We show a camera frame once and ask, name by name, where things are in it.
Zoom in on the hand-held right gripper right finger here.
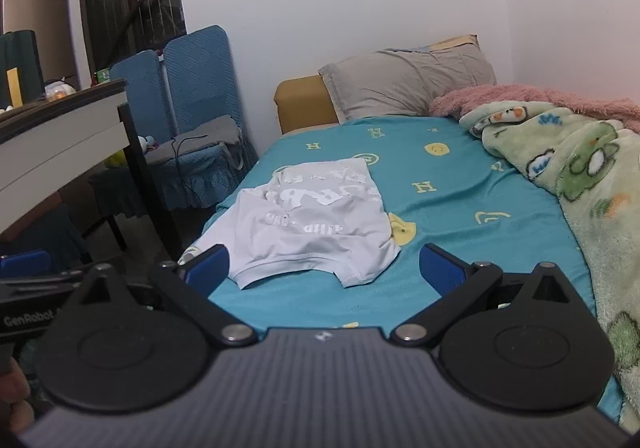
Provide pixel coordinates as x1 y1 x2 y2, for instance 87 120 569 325
390 243 573 349

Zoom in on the grey cloth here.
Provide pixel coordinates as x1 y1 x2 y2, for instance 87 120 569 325
144 115 246 169

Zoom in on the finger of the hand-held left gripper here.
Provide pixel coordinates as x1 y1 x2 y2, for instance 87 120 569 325
0 250 93 299

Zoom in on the dark table with white edge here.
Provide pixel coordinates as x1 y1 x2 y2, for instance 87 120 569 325
0 79 183 263

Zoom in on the dark green bag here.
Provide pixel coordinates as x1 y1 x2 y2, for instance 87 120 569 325
0 30 46 108

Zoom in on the teal printed bed sheet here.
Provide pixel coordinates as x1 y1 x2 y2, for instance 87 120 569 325
202 115 626 429

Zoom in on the white pole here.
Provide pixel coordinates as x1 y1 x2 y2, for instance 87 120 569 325
159 55 179 139

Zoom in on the yellow card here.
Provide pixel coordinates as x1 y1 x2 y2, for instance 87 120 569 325
6 69 22 107

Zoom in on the pink fuzzy blanket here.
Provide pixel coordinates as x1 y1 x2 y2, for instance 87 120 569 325
429 84 640 133

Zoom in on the beige pillow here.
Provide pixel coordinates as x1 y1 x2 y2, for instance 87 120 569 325
430 34 481 51

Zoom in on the green cartoon blanket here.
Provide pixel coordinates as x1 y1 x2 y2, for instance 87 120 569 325
460 100 640 434

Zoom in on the person's left hand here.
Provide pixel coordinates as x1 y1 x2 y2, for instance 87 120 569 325
0 360 36 436

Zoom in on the white t-shirt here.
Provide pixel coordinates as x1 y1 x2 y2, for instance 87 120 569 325
182 158 402 290

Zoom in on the mustard yellow headboard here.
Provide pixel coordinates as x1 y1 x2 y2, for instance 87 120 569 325
273 75 341 135

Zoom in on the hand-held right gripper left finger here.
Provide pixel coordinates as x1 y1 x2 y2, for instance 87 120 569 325
75 244 258 348

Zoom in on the grey pillow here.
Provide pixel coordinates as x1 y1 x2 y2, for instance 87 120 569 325
318 46 497 125

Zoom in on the cardboard box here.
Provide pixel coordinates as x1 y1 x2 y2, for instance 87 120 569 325
2 0 76 83

